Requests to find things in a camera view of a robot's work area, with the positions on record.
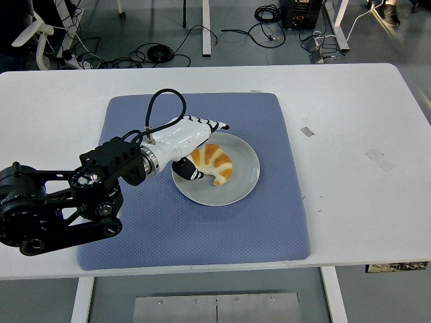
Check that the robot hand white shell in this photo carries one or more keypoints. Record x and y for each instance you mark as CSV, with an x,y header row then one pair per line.
x,y
182,138

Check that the croissant bread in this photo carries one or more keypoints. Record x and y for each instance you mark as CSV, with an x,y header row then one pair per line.
x,y
215,159

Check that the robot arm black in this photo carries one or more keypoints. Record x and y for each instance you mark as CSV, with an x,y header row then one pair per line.
x,y
111,158

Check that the grey round plate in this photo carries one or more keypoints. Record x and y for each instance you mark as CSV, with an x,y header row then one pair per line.
x,y
242,168

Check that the blue quilted mat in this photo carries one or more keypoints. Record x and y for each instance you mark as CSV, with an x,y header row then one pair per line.
x,y
202,232

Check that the white desk leg with foot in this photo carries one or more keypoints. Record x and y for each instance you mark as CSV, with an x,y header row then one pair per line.
x,y
340,30
206,30

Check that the black pole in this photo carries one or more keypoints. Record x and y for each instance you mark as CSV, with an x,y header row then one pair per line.
x,y
184,13

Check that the small grey tape piece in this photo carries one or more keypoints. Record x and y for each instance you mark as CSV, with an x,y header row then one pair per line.
x,y
307,132

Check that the grey foot pedal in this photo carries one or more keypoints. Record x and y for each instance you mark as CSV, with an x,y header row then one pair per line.
x,y
313,43
316,58

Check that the black equipment box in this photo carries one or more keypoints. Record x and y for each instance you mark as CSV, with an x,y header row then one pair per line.
x,y
299,13

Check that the white office chair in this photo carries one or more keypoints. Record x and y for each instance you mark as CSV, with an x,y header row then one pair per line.
x,y
30,32

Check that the white table leg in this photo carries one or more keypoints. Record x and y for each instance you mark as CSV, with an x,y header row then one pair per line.
x,y
82,299
333,296

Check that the clear tape patch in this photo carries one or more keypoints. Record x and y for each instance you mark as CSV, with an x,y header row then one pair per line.
x,y
378,159

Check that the person's foot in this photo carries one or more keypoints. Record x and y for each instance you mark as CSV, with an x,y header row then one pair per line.
x,y
391,13
415,6

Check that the white desk frame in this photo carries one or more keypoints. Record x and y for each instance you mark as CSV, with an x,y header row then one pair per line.
x,y
72,30

